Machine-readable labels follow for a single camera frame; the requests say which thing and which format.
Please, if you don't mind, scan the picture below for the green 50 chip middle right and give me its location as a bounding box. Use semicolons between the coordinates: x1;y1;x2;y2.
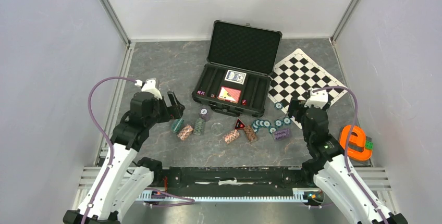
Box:
275;119;283;128

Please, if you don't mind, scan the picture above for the green 50 chip lower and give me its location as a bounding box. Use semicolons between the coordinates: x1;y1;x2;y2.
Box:
269;127;277;134

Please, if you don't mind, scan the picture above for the clear dealer button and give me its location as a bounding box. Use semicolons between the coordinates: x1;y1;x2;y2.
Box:
211;122;224;136

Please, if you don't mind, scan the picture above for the brown poker chip stack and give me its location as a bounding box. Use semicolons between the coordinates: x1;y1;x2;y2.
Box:
243;125;258;143

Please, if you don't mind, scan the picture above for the green 50 chip far right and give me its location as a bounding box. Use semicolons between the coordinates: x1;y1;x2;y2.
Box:
283;117;292;125

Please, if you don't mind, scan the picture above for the orange blue poker chip stack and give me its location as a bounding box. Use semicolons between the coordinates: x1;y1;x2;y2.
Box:
223;129;240;144

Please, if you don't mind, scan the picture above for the red playing card deck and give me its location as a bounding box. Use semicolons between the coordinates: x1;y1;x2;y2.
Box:
217;86;241;103

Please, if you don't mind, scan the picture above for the purple poker chip stack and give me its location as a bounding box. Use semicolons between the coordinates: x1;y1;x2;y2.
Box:
272;129;291;141

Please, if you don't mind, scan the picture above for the pink poker chip stack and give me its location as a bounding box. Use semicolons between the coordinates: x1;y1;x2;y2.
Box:
177;125;194;141

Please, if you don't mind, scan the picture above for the blue playing card deck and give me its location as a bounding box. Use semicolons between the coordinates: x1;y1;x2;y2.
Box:
224;70;247;85

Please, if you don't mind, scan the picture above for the green yellow blue chip stack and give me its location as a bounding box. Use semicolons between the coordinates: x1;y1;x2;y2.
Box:
193;118;205;135

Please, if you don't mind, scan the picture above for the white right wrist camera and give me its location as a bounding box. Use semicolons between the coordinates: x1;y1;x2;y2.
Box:
304;88;330;110

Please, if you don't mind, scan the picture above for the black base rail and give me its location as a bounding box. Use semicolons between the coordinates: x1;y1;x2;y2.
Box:
150;167;319;197

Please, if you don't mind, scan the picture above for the green 50 chip on chessboard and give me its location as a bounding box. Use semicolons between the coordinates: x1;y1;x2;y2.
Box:
275;102;284;110

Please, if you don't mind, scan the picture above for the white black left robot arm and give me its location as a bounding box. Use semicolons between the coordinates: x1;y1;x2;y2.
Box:
63;91;185;223

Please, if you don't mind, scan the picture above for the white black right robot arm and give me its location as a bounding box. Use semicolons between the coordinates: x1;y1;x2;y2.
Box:
287;100;407;223

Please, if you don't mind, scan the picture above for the teal poker chip stack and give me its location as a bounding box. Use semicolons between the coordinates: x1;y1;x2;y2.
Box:
171;118;184;134

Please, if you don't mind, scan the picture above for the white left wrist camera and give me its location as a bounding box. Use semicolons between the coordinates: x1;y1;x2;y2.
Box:
134;78;163;99

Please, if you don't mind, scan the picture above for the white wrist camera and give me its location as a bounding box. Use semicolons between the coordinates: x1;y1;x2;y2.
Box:
134;78;163;99
304;88;330;110

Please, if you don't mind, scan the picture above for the black red all-in triangle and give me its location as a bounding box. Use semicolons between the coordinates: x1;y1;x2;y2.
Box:
234;118;246;130

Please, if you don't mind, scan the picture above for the black white chessboard mat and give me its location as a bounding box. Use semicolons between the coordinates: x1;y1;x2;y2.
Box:
268;48;344;113

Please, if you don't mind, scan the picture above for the black poker case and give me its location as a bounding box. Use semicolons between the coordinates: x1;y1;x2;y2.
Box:
191;20;283;117

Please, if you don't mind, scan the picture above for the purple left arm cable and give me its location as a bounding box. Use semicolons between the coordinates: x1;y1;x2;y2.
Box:
80;76;143;224

